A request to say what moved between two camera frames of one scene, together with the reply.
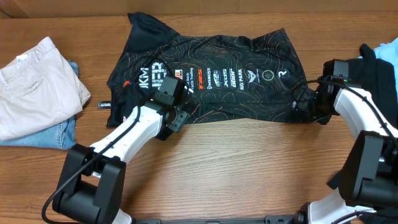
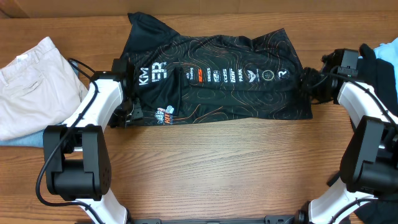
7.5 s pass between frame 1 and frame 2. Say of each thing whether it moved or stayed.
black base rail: stayed
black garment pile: stayed
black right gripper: moved
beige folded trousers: stayed
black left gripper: moved
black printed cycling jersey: stayed
